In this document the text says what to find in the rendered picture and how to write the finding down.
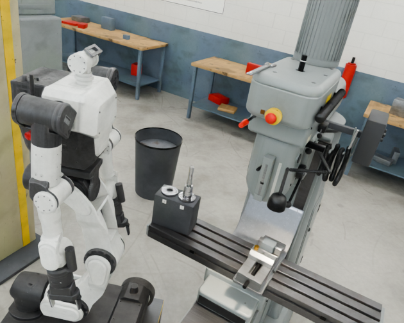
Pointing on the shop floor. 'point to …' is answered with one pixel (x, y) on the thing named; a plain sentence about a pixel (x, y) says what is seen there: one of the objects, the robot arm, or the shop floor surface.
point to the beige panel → (6, 152)
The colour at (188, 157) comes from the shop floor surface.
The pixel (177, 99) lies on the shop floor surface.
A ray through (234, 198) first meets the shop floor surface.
